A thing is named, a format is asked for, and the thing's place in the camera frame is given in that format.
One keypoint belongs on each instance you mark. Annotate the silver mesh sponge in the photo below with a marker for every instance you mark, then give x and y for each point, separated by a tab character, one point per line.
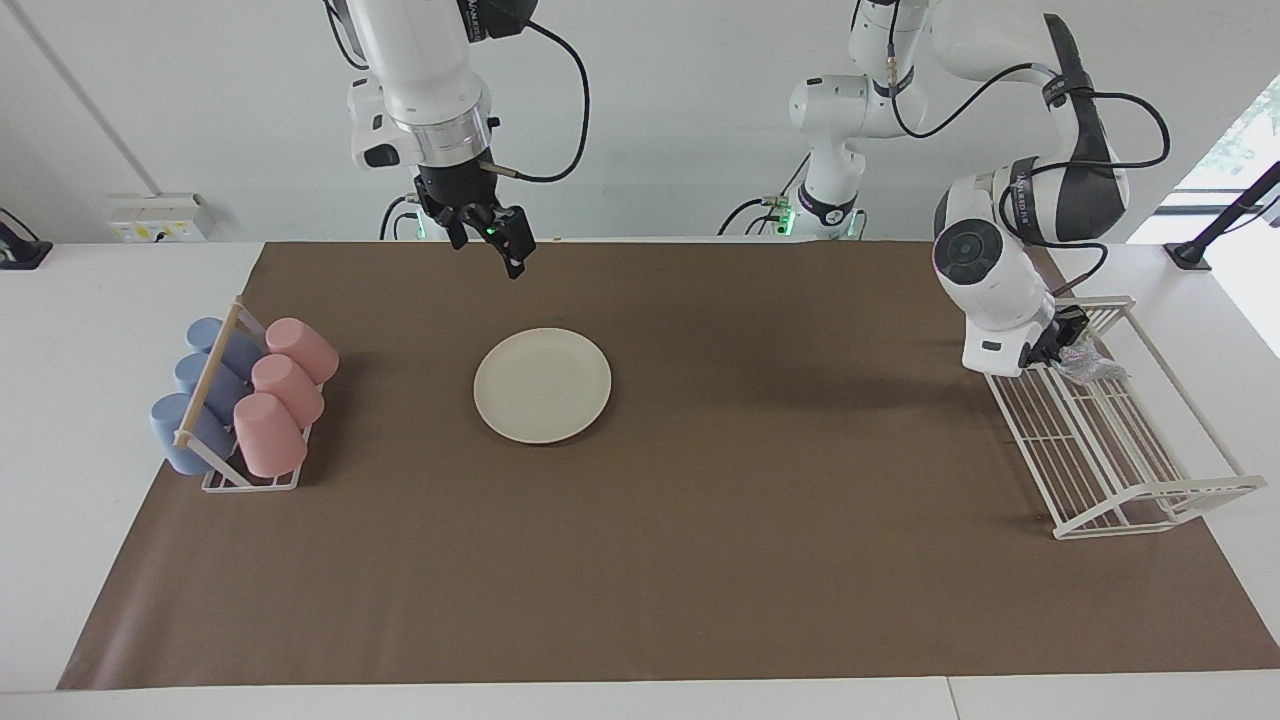
1095	368

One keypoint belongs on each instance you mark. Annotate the black camera stand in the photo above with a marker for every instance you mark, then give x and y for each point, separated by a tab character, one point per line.
1195	250

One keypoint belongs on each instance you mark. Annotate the cream round plate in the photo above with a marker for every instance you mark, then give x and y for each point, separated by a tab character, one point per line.
542	385

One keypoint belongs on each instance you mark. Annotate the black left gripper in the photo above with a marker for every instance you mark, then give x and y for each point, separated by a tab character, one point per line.
1050	335

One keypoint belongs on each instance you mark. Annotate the blue plastic cup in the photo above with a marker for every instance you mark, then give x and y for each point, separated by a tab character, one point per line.
205	385
180	440
235	350

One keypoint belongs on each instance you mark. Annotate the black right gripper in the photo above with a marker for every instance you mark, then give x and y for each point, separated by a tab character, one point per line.
455	195

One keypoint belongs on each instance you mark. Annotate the white wall socket box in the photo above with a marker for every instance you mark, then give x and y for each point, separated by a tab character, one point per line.
160	218

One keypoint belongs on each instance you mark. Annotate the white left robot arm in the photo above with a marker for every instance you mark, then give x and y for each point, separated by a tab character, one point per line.
1000	270

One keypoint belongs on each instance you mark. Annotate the black table clamp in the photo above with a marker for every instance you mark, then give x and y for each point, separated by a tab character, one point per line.
20	250

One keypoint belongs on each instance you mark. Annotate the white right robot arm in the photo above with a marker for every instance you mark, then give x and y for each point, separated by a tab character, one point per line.
420	70

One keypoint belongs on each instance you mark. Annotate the pink plastic cup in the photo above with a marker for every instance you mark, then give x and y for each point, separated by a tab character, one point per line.
290	390
270	440
305	348

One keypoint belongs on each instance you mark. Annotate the brown table mat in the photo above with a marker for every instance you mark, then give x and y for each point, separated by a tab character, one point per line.
700	550

